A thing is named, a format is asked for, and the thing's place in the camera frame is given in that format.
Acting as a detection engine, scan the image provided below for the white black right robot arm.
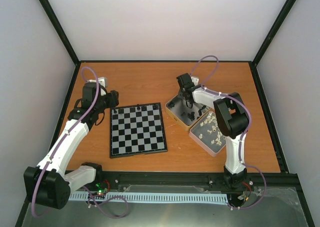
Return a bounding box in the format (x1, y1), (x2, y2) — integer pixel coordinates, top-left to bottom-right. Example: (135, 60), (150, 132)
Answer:
(176, 73), (252, 190)

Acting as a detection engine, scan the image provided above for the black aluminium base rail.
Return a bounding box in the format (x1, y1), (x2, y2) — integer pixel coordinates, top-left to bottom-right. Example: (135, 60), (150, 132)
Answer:
(67, 170), (300, 194)

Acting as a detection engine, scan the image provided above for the purple cable loop bottom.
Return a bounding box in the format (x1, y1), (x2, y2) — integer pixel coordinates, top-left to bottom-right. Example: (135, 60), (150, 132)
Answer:
(82, 185), (130, 219)

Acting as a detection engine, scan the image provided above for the black chess piece in tin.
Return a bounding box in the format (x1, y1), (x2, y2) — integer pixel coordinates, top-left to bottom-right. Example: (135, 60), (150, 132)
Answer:
(187, 111), (195, 122)
(168, 101), (175, 108)

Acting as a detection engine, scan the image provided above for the black white chess board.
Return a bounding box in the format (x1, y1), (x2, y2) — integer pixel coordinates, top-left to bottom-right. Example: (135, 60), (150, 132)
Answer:
(109, 102), (168, 159)

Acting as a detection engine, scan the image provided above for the black frame post right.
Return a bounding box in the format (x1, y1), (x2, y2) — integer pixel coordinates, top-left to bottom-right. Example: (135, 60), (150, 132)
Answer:
(251, 0), (306, 66)

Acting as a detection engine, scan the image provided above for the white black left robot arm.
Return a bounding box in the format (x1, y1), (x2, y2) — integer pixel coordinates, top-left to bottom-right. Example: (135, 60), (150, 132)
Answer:
(23, 77), (119, 210)

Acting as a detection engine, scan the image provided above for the black frame post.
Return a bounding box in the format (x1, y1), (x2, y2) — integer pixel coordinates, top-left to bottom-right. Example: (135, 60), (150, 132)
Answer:
(251, 0), (306, 66)
(31, 0), (81, 66)

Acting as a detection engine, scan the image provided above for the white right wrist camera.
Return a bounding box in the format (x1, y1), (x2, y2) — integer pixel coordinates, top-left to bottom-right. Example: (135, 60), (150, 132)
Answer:
(190, 75), (199, 86)

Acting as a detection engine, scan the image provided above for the black frame post left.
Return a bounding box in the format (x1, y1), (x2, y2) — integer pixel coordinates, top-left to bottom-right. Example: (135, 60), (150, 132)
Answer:
(31, 0), (81, 66)

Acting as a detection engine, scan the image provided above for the silver tin lid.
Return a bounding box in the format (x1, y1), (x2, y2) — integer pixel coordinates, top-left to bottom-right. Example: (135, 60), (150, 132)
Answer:
(189, 110), (226, 157)

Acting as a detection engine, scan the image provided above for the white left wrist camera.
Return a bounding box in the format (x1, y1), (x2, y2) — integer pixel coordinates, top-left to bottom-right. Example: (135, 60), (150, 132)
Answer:
(98, 77), (108, 96)

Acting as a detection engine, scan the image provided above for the gold metal tin box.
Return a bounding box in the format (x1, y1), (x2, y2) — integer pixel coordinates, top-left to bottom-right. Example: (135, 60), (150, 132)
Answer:
(165, 95), (210, 132)

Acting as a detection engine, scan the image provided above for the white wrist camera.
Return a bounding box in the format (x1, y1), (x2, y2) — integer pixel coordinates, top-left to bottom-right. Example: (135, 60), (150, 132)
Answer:
(190, 75), (199, 86)
(98, 77), (108, 96)

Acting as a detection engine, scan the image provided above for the light blue cable duct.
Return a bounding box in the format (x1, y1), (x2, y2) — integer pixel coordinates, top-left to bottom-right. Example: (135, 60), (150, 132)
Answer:
(67, 191), (229, 204)

